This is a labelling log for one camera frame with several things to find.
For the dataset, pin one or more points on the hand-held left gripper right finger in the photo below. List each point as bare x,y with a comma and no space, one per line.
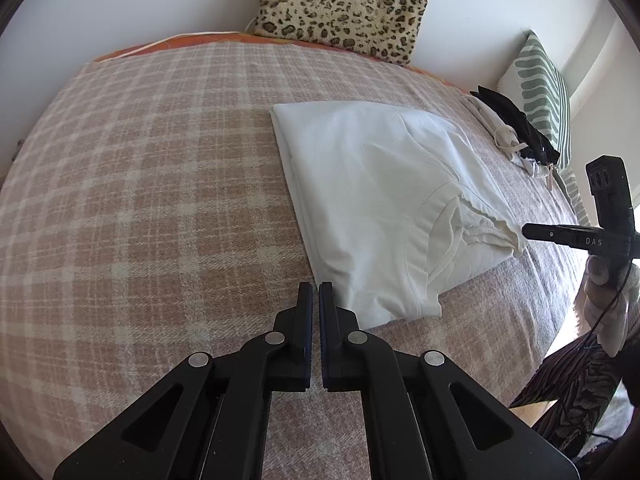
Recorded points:
327,340

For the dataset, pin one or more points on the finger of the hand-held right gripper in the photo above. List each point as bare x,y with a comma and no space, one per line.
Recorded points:
550,234

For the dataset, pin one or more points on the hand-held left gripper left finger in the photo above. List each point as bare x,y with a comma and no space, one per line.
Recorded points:
305,340

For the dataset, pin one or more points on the white t-shirt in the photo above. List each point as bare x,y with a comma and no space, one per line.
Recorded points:
360,170

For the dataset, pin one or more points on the black folded clothes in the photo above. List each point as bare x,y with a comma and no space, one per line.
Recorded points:
520,120

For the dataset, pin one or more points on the person's right hand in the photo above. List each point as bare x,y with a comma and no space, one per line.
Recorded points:
612,320

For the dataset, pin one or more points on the zebra striped pants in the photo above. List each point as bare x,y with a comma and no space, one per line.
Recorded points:
570,385

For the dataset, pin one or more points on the pink plaid blanket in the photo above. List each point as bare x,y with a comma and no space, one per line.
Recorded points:
150,185

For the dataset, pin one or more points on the leopard print cushion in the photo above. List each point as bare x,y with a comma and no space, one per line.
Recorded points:
345,5

